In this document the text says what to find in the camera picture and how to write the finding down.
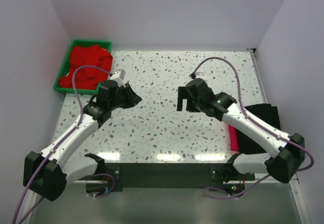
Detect red t shirt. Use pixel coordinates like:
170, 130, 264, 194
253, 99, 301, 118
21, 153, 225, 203
59, 45, 113, 90

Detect black t shirt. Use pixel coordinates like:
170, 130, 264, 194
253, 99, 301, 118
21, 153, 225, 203
235, 103, 281, 156

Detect folded magenta t shirt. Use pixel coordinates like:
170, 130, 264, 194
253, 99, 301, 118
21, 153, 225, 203
228, 125, 239, 152

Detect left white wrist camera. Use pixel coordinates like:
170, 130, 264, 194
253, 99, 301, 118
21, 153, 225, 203
109, 69, 126, 86

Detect green plastic tray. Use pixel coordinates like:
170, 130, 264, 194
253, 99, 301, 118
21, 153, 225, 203
53, 40, 113, 95

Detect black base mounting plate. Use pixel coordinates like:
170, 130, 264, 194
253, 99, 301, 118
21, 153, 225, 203
75, 162, 255, 197

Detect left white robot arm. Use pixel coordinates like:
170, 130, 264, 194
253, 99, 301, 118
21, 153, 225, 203
23, 80, 142, 201

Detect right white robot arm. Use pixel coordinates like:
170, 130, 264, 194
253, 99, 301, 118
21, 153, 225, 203
177, 78, 305, 184

